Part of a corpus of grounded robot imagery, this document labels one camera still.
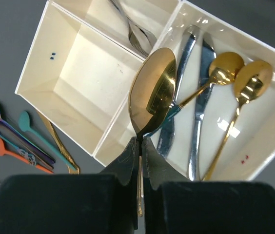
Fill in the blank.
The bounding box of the teal silicone spoon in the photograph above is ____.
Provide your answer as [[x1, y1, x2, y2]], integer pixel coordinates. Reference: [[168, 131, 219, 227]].
[[18, 111, 77, 170]]

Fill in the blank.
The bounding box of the gold spoon teal handle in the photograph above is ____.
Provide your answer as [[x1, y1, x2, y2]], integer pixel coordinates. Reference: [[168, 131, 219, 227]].
[[149, 51, 245, 137]]

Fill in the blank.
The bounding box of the silver knife lower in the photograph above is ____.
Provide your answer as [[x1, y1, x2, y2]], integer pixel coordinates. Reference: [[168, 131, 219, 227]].
[[187, 32, 216, 181]]

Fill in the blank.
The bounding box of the cream divided utensil box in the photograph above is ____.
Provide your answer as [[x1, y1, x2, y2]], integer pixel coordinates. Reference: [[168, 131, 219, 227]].
[[15, 0, 275, 180]]

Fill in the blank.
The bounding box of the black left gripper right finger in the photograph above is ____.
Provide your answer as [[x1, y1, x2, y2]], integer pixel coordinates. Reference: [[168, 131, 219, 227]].
[[141, 137, 275, 234]]

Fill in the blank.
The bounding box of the iridescent blue purple spoon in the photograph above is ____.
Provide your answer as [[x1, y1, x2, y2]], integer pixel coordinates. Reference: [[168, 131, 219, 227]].
[[0, 112, 55, 166]]

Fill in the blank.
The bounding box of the gold butter knife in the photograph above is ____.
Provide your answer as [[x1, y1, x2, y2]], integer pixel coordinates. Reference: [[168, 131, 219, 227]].
[[37, 111, 80, 175]]

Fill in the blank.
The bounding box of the plain gold spoon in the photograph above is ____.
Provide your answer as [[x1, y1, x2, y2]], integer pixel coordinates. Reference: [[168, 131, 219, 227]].
[[202, 60, 274, 181]]

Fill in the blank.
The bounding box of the ornate gold spoon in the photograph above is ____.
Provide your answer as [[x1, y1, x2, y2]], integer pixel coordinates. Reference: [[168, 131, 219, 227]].
[[128, 47, 177, 217]]

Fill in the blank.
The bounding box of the orange silicone spoon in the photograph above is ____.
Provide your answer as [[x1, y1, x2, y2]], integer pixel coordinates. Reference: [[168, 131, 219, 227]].
[[0, 138, 53, 174]]

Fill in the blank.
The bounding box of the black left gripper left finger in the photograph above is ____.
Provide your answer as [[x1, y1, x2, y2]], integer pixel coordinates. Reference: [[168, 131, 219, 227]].
[[0, 137, 139, 234]]

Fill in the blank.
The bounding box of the silver fork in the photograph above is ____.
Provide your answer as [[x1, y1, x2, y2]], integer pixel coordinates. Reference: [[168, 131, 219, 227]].
[[110, 0, 157, 58]]

